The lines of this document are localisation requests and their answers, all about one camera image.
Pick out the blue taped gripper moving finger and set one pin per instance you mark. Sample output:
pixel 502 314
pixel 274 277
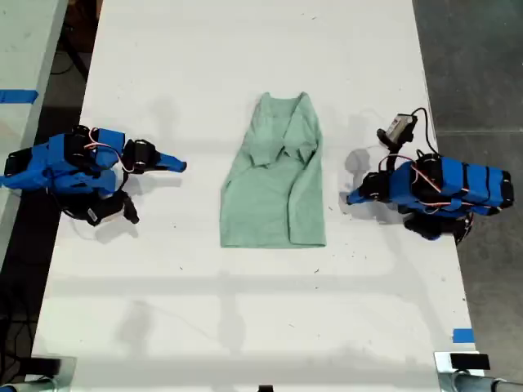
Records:
pixel 362 200
pixel 169 168

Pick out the black box on metal bracket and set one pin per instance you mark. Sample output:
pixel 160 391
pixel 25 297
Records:
pixel 45 365
pixel 469 361

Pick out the black camera box with white label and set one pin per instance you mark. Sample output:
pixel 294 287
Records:
pixel 100 212

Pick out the short blue tape piece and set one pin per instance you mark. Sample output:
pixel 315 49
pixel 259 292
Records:
pixel 463 335

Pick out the grey and black camera box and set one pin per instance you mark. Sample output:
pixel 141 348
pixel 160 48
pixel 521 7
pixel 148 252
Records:
pixel 400 126

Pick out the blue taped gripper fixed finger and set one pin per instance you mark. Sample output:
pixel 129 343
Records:
pixel 173 159
pixel 359 192

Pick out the white side table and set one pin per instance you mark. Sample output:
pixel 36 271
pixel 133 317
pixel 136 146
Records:
pixel 24 61

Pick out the small black clamp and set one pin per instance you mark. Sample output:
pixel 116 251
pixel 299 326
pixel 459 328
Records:
pixel 265 388

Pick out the pale green T-shirt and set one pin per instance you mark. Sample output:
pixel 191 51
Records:
pixel 271 196

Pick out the blue and black robot arm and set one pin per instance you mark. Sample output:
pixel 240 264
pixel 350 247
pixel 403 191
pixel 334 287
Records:
pixel 61 167
pixel 457 187

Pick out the long blue tape strip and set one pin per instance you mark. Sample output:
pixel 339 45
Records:
pixel 18 96

